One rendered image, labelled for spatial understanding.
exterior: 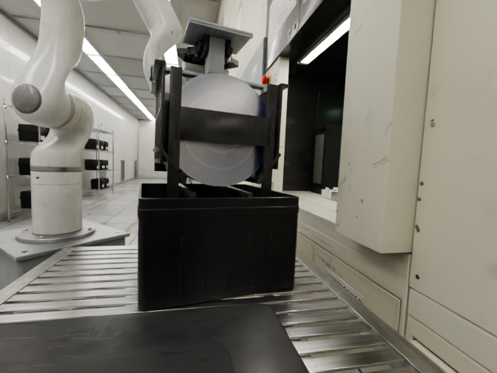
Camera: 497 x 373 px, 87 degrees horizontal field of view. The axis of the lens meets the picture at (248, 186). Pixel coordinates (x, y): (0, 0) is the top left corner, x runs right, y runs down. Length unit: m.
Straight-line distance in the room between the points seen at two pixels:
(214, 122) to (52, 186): 0.55
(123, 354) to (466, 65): 0.44
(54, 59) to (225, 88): 0.53
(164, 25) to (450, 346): 0.86
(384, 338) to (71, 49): 0.95
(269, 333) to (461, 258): 0.26
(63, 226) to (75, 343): 0.68
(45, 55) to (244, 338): 0.84
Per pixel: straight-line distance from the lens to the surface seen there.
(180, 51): 0.63
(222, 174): 0.48
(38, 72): 0.89
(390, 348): 0.45
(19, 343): 0.26
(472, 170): 0.39
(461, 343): 0.43
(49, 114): 0.85
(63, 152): 0.89
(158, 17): 0.86
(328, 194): 1.04
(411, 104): 0.43
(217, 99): 0.49
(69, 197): 0.89
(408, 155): 0.43
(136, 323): 0.25
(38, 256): 0.81
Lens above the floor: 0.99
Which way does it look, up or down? 5 degrees down
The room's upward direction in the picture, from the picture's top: 2 degrees clockwise
